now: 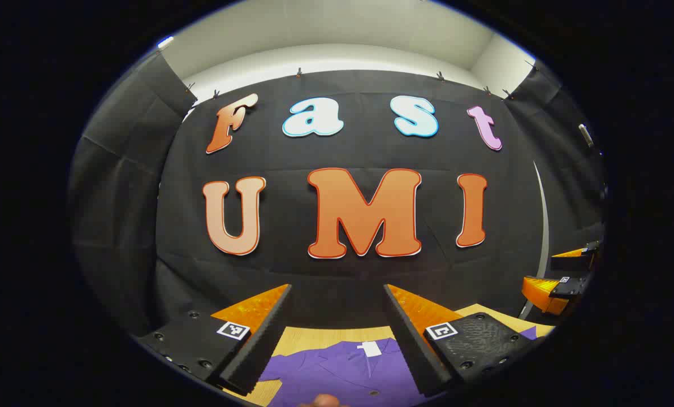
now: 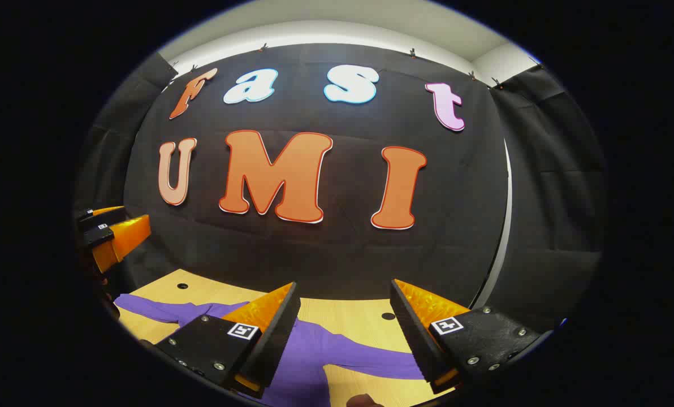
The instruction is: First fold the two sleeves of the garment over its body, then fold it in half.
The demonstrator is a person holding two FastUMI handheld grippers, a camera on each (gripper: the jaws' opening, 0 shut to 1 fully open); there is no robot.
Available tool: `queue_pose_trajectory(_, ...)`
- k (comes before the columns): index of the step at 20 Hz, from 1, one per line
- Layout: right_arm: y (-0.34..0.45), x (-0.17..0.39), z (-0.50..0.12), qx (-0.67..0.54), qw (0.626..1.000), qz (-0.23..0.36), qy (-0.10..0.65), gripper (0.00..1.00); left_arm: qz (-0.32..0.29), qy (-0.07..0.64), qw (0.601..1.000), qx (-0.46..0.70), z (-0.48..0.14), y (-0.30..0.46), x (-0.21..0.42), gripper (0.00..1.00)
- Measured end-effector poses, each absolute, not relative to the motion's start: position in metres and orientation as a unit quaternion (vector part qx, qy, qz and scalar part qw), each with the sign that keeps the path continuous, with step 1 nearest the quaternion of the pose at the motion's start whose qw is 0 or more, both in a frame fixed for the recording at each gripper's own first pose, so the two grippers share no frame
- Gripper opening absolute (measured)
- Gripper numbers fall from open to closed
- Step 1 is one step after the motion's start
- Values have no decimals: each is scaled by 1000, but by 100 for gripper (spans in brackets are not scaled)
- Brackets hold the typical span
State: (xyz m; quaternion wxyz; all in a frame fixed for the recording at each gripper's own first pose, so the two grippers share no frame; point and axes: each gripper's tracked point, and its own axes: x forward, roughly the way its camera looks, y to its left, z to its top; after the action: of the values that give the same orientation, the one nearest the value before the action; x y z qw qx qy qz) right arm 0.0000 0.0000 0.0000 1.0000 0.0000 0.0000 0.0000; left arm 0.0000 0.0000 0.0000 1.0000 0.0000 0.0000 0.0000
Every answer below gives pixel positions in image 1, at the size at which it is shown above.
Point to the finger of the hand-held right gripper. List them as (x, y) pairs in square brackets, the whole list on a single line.
[(569, 263), (571, 287)]

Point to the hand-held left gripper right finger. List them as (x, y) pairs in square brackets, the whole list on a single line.
[(416, 350)]

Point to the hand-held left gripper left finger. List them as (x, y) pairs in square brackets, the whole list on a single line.
[(263, 345)]

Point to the purple knit garment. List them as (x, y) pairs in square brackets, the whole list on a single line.
[(337, 373)]

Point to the black backdrop cloth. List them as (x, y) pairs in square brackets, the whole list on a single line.
[(371, 147)]

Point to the white post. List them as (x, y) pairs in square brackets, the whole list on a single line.
[(543, 226)]

